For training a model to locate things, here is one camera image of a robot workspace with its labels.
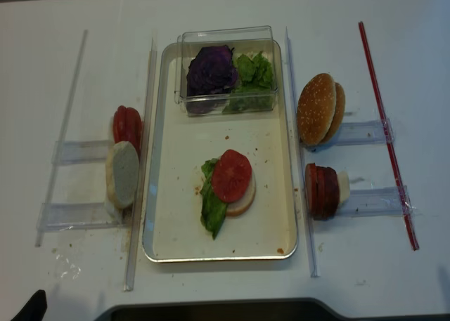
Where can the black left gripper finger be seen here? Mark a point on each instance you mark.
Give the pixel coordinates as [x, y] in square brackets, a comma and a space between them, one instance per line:
[34, 309]

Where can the white bread bun slice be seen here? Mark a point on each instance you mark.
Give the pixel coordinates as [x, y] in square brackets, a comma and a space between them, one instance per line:
[121, 174]

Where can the green lettuce leaf on tray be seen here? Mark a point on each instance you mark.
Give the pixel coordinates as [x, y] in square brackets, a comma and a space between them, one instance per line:
[213, 210]

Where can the red tomato slices stack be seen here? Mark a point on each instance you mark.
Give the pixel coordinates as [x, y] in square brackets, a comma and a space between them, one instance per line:
[127, 126]

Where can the tomato slice on bun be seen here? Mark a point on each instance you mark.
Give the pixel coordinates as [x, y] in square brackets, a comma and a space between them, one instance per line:
[231, 176]

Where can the green lettuce in container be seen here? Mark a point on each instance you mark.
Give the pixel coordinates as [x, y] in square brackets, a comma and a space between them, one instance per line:
[255, 79]

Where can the stacked meat patty slices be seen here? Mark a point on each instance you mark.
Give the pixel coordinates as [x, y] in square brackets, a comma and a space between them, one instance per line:
[323, 192]

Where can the clear lower left track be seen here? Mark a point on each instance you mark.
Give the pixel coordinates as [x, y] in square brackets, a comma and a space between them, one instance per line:
[76, 216]

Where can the clear track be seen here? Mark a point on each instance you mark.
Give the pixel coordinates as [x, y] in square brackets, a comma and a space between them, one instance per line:
[80, 152]
[364, 133]
[391, 201]
[76, 216]

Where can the clear upper left track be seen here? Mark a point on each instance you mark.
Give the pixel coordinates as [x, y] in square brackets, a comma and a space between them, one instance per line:
[80, 152]

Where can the cream metal tray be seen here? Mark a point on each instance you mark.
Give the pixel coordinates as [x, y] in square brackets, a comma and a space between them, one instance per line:
[172, 231]

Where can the bottom bun on tray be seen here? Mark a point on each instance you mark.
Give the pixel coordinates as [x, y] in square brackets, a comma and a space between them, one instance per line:
[243, 204]

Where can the purple cabbage leaves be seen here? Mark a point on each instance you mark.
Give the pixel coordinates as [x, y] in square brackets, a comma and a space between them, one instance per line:
[211, 72]

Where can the clear plastic container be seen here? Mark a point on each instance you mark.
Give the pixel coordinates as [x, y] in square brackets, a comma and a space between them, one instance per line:
[246, 40]

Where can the white pusher block right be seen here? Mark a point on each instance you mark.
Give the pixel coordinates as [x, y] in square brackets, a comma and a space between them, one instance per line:
[343, 184]

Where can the sesame top bun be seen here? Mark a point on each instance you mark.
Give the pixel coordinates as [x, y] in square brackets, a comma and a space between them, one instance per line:
[316, 109]

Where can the clear lower right track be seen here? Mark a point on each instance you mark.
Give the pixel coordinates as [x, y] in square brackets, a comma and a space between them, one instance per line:
[391, 201]

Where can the clear upper right track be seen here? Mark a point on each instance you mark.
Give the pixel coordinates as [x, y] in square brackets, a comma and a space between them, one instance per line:
[364, 133]

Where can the clear left outer rail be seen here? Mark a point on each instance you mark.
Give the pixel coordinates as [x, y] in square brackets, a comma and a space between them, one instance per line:
[61, 137]

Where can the clear rail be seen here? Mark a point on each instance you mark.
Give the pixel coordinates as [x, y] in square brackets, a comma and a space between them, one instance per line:
[61, 137]
[308, 224]
[130, 269]

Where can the clear left inner rail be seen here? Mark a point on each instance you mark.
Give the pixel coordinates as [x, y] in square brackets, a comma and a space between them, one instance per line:
[130, 269]

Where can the clear right inner rail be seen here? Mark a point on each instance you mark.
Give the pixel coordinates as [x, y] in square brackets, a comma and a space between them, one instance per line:
[308, 224]

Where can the red plastic rail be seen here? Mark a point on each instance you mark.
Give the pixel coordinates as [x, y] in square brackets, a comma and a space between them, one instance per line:
[402, 190]

